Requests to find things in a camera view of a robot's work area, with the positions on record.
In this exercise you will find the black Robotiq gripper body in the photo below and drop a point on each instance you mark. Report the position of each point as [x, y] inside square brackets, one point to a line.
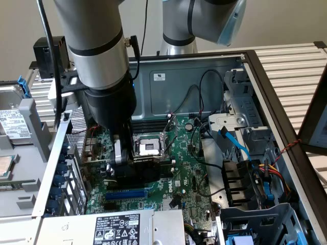
[112, 109]

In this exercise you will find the green GPU with black shroud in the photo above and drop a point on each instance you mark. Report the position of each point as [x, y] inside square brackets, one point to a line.
[145, 171]

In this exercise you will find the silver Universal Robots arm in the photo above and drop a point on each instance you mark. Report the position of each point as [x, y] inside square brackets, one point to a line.
[97, 38]

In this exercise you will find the black RAM slot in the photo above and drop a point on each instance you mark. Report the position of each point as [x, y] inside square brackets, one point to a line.
[150, 132]
[150, 125]
[150, 122]
[150, 128]
[173, 161]

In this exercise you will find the CPU socket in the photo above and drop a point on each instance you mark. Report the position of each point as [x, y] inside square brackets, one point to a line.
[150, 149]

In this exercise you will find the thin metal locking lever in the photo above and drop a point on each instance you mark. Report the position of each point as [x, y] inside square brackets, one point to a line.
[153, 155]

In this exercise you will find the long black expansion slot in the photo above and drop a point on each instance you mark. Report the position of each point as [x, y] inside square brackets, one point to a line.
[127, 186]

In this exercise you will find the metal socket cover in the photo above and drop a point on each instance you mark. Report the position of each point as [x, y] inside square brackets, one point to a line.
[171, 125]

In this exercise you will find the short black expansion slot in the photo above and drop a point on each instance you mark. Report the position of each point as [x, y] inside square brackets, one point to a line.
[109, 206]

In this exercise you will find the blue card retention clip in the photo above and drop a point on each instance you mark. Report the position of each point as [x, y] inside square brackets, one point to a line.
[55, 194]
[59, 181]
[62, 158]
[67, 149]
[52, 206]
[62, 169]

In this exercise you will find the green Dell motherboard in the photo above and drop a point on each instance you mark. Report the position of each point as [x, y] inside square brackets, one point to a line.
[184, 153]

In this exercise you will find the white sticker label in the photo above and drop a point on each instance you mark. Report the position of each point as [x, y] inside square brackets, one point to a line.
[159, 76]

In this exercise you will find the coin cell battery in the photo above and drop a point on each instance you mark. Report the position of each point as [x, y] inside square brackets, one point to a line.
[189, 126]

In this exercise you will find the open grey PC case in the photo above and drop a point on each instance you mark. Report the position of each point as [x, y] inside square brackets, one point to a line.
[178, 89]

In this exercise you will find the silver power supply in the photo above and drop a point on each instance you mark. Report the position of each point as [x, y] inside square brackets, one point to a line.
[76, 229]

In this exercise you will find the black box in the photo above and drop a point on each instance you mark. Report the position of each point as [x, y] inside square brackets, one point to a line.
[42, 58]

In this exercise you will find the blue disk latch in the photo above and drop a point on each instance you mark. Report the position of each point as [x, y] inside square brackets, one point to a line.
[23, 85]

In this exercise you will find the grey hard drive tray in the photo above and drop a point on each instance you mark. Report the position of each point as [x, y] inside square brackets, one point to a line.
[28, 163]

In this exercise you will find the silver disk bay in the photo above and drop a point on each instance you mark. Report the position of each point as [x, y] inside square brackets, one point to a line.
[227, 121]

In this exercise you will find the silver hard disk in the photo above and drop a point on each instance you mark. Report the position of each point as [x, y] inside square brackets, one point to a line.
[12, 122]

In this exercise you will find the black plastic fan shroud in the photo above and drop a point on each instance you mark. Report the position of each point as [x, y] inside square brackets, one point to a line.
[237, 183]

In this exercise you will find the CPU chip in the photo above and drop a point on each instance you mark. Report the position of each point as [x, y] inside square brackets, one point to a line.
[5, 166]

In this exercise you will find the grey drive cage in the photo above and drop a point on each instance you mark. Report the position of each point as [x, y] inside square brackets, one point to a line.
[245, 217]

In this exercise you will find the pale blue plastic tab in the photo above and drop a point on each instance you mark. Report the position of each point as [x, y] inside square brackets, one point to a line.
[240, 241]

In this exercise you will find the blue plastic clip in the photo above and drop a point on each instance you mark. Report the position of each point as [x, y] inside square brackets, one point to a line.
[268, 196]

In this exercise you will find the dark framed panel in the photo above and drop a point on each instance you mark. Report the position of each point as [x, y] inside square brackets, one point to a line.
[310, 122]

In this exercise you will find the black table end cap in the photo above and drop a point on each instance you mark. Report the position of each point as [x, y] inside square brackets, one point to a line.
[320, 44]

